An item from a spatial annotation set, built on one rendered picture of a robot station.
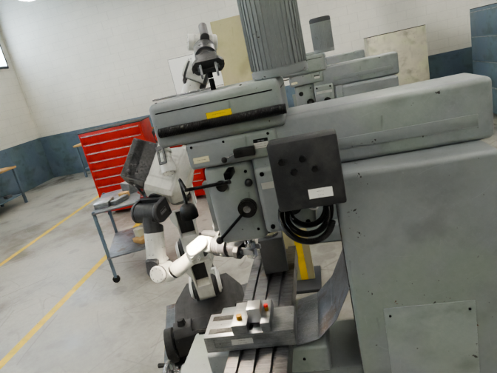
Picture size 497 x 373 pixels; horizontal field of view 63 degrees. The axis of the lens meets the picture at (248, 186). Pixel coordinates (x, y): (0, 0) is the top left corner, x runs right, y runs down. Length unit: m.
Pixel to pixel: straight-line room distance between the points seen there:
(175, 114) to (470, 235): 1.05
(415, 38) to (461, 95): 8.42
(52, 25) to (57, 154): 3.47
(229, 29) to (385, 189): 2.20
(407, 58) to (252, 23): 8.53
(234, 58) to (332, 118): 1.95
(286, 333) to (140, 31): 10.25
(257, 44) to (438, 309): 1.09
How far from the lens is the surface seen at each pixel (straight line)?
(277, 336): 1.61
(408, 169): 1.36
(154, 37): 11.20
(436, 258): 1.50
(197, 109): 1.43
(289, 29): 1.43
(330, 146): 1.16
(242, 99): 1.40
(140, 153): 1.99
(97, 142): 7.03
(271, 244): 2.02
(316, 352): 1.75
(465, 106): 1.49
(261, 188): 1.47
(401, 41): 9.82
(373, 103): 1.42
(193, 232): 2.37
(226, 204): 1.53
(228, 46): 3.28
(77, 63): 12.13
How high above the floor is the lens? 1.96
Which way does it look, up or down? 17 degrees down
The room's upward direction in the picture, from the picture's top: 13 degrees counter-clockwise
